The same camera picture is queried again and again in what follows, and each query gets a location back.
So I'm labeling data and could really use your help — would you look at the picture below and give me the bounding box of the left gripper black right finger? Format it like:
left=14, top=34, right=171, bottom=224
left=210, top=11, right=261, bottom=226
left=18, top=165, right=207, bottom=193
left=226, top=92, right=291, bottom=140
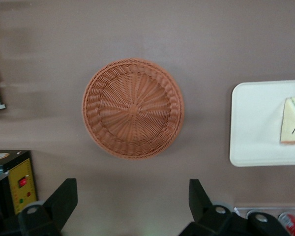
left=179, top=178, right=249, bottom=236

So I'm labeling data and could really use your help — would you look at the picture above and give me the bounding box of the triangular sandwich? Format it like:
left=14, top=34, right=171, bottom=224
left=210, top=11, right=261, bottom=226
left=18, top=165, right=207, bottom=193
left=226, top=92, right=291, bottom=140
left=279, top=96, right=295, bottom=146

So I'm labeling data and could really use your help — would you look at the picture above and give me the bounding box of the red cola bottle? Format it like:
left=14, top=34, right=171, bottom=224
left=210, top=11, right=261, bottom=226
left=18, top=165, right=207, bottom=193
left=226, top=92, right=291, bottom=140
left=278, top=212, right=295, bottom=236

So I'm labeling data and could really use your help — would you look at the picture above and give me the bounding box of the clear acrylic bottle rack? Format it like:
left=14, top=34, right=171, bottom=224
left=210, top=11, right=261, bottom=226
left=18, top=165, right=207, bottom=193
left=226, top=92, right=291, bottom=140
left=235, top=206, right=295, bottom=236

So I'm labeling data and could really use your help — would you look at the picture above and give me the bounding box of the cream plastic tray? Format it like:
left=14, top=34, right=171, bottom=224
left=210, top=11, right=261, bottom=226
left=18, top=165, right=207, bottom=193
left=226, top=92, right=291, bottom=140
left=229, top=79, right=295, bottom=168

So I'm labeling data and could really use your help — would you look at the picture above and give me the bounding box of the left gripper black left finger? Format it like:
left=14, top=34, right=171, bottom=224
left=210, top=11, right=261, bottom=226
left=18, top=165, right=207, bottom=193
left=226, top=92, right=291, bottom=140
left=17, top=177, right=79, bottom=236

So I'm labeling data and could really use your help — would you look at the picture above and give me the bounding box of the black food warmer machine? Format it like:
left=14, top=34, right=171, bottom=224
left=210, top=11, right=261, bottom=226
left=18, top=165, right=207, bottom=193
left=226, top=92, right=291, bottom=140
left=0, top=150, right=38, bottom=222

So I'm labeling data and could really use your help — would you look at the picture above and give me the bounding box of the brown wicker basket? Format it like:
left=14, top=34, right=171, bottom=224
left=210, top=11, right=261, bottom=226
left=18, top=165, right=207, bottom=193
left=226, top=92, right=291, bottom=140
left=82, top=58, right=185, bottom=162

